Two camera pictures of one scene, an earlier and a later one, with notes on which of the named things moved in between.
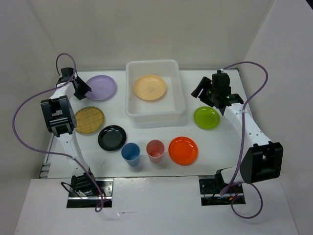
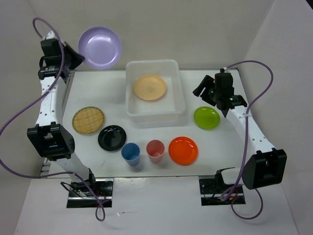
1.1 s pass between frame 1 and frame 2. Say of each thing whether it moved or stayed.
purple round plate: moved
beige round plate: stayed
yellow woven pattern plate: stayed
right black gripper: stayed
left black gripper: moved
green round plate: stayed
